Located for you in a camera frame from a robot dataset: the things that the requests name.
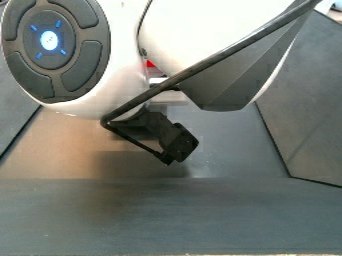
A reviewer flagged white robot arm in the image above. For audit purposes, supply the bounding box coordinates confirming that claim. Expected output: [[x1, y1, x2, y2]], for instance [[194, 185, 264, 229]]
[[0, 0, 314, 119]]

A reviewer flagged red foam shape board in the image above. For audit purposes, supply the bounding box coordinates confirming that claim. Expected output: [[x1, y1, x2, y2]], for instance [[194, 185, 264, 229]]
[[146, 60, 157, 68]]

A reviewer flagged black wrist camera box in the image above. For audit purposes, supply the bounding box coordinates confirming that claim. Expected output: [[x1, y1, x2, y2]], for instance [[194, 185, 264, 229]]
[[110, 111, 199, 165]]

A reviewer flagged black cable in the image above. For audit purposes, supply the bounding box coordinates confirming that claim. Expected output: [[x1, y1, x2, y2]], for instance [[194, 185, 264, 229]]
[[99, 0, 322, 164]]

